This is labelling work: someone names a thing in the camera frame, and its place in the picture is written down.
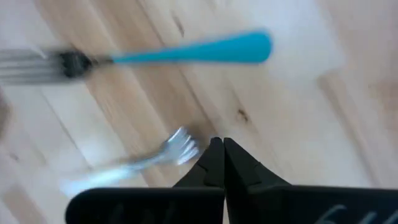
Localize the white-handled silver fork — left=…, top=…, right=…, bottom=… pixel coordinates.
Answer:
left=60, top=126, right=200, bottom=197

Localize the blue-handled dark fork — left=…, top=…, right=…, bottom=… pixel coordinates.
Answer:
left=0, top=28, right=274, bottom=87

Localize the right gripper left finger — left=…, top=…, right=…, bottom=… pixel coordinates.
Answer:
left=65, top=136, right=225, bottom=224

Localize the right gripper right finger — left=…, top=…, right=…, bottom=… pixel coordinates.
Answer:
left=224, top=138, right=398, bottom=224

